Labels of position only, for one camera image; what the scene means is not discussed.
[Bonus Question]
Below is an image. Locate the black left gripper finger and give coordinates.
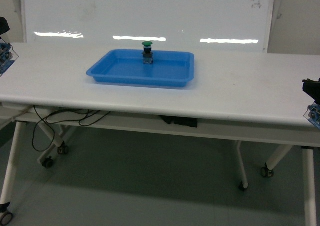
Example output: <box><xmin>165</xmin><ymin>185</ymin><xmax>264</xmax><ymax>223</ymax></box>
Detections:
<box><xmin>0</xmin><ymin>17</ymin><xmax>10</xmax><ymax>35</ymax></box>

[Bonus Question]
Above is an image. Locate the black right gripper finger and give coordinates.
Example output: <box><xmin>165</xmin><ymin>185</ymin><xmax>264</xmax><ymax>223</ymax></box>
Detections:
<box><xmin>302</xmin><ymin>78</ymin><xmax>320</xmax><ymax>105</ymax></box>

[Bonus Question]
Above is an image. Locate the yellow mushroom push button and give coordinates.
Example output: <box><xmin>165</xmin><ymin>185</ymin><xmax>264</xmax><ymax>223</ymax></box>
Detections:
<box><xmin>303</xmin><ymin>101</ymin><xmax>320</xmax><ymax>129</ymax></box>

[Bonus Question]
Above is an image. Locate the white board panel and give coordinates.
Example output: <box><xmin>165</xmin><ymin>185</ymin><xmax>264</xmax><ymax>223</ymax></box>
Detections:
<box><xmin>24</xmin><ymin>0</ymin><xmax>274</xmax><ymax>52</ymax></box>

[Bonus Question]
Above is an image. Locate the blue plastic tray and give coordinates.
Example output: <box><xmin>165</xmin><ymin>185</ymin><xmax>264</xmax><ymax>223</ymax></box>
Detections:
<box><xmin>86</xmin><ymin>49</ymin><xmax>195</xmax><ymax>87</ymax></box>

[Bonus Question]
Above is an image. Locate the green mushroom push button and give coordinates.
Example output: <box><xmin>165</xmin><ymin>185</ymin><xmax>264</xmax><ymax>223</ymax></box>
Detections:
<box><xmin>142</xmin><ymin>41</ymin><xmax>154</xmax><ymax>64</ymax></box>

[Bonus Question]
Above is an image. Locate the black cable under table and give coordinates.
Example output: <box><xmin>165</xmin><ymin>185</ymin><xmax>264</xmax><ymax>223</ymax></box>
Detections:
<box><xmin>31</xmin><ymin>105</ymin><xmax>112</xmax><ymax>152</ymax></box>

